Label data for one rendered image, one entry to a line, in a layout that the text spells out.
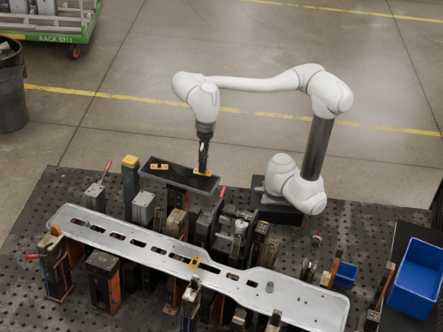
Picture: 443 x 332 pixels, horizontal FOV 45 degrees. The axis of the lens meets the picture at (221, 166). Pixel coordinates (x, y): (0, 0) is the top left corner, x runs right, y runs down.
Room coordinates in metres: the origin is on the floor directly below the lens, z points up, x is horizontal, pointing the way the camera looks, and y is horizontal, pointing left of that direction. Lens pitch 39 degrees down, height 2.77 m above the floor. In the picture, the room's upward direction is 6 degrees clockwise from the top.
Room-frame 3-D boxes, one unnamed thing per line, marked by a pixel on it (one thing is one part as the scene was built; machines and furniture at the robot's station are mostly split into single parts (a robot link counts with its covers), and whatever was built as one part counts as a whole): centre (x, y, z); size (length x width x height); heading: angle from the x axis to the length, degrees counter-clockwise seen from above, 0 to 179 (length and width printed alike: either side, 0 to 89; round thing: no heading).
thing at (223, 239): (1.67, -0.08, 0.94); 0.18 x 0.13 x 0.49; 72
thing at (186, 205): (1.90, 0.19, 0.92); 0.10 x 0.08 x 0.45; 72
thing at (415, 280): (1.47, -0.86, 1.09); 0.30 x 0.17 x 0.13; 155
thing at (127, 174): (1.98, 0.44, 0.92); 0.08 x 0.08 x 0.44; 72
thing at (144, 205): (1.77, 0.34, 0.90); 0.13 x 0.10 x 0.41; 162
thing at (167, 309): (1.53, 0.15, 0.84); 0.17 x 0.06 x 0.29; 162
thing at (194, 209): (1.74, 0.10, 0.90); 0.05 x 0.05 x 0.40; 72
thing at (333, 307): (1.51, 0.10, 1.00); 1.38 x 0.22 x 0.02; 72
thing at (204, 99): (1.87, 0.09, 1.60); 0.13 x 0.11 x 0.16; 39
